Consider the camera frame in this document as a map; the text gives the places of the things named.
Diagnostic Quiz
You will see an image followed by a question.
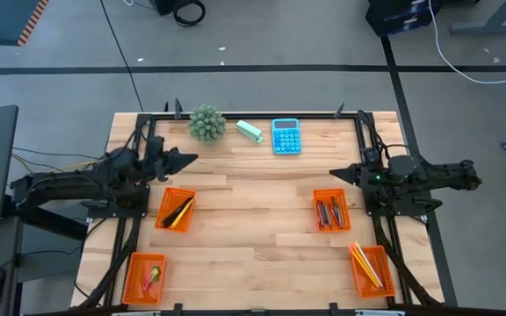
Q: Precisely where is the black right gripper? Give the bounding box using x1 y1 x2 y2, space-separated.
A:
329 147 390 206

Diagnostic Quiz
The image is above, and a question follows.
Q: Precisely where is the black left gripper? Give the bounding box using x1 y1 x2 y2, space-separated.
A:
144 134 199 183

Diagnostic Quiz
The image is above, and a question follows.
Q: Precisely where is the orange plastic mesh bin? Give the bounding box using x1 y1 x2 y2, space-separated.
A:
312 188 352 233
348 243 397 299
121 252 168 306
155 186 197 233

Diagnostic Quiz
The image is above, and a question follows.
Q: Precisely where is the black pen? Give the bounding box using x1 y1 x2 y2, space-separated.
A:
163 196 195 227
161 202 189 229

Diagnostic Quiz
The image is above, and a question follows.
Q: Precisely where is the yellow pen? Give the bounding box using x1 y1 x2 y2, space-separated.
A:
169 199 195 231

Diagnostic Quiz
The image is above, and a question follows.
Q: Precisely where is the yellow-orange pencil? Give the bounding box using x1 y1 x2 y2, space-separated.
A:
350 242 381 290
348 244 378 289

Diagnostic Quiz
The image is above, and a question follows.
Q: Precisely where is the white pencil yellow cap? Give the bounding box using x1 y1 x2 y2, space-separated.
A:
354 241 385 289

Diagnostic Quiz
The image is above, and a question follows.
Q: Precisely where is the green succulent potted plant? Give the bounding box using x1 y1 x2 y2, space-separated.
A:
186 104 228 146

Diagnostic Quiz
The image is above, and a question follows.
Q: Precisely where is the blue calculator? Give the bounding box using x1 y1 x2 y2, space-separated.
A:
271 118 302 155

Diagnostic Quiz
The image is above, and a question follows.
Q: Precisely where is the mint green stapler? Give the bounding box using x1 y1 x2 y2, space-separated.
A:
235 119 264 145

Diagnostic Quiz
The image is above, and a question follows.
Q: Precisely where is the black equipment base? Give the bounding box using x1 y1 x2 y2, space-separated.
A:
149 0 177 17

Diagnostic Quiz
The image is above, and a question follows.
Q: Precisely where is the black equipment case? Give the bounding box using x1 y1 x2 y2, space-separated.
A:
365 0 443 39

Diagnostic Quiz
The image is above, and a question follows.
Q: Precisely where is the grey metal table leg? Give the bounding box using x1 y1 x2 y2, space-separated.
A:
449 0 506 36

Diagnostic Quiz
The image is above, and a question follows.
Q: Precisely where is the hazard striped blue platform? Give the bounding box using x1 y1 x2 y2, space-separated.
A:
0 0 50 47

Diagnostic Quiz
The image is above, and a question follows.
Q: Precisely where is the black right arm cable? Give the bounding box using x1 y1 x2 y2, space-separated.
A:
357 110 415 166

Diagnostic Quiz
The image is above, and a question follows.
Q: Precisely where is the black table frame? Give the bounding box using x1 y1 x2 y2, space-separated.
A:
103 111 412 316

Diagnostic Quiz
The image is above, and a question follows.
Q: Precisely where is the black frame strut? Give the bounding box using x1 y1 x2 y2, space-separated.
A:
373 217 441 308
75 217 142 308

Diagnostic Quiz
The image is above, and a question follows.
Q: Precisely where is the thin black floor cable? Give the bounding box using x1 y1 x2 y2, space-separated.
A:
100 0 145 113

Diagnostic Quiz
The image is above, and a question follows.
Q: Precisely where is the black cable coil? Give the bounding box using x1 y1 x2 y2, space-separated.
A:
172 0 206 28

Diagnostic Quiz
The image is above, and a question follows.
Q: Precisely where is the yellow floor cable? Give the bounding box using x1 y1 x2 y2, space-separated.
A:
11 152 104 175

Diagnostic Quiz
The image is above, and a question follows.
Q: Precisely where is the white cable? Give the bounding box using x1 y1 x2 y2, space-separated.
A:
427 0 506 85

